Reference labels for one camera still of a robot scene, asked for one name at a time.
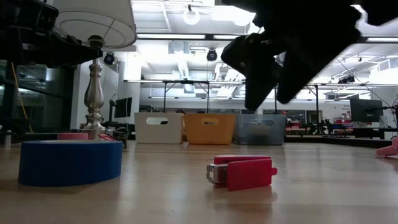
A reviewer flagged pink staple remover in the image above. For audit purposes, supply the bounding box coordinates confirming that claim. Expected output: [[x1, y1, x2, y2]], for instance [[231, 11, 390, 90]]
[[374, 136, 398, 157]]

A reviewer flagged pink tape roll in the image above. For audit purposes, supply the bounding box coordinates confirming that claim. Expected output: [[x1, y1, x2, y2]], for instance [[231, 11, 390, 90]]
[[57, 133, 89, 141]]

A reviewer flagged small white bottle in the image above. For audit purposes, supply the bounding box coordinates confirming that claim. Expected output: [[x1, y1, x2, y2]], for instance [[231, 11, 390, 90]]
[[4, 129, 13, 149]]

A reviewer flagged black workstation frame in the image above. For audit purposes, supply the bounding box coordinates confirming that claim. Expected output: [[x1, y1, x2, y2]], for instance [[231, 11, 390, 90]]
[[273, 83, 321, 125], [161, 80, 211, 113]]

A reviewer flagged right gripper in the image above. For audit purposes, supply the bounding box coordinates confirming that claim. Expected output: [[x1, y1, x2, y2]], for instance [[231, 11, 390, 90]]
[[220, 0, 363, 111]]

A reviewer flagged yellow cable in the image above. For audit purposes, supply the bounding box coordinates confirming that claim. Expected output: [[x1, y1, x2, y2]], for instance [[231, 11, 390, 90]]
[[11, 62, 34, 133]]

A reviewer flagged blue tape roll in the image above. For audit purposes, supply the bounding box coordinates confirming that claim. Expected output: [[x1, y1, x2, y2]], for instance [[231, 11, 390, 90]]
[[17, 139, 124, 187]]

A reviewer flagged round ceiling ring light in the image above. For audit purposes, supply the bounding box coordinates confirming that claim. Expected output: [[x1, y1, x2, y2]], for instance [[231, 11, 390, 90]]
[[182, 6, 201, 26]]

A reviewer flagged table lamp white shade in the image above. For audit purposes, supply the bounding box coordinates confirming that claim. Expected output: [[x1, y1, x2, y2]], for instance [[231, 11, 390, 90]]
[[51, 0, 137, 141]]

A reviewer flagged red mini stapler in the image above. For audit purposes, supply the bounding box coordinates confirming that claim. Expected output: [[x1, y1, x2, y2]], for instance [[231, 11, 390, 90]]
[[98, 133, 118, 142]]

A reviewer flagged translucent grey plastic bin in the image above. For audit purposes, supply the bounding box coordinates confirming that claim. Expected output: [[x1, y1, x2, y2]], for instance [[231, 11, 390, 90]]
[[235, 114, 287, 146]]

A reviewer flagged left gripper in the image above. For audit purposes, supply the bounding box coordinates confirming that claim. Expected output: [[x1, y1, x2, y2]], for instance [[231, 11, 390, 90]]
[[0, 0, 104, 68]]

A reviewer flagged black computer monitor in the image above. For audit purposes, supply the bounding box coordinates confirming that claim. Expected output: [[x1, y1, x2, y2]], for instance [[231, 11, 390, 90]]
[[349, 98, 384, 123], [113, 96, 133, 119]]

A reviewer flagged white plastic bin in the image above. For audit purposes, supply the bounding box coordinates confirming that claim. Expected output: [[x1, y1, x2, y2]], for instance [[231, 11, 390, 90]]
[[134, 112, 184, 144]]

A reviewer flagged orange plastic bin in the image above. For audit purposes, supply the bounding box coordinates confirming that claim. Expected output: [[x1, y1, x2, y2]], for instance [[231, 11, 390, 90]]
[[183, 113, 237, 146]]

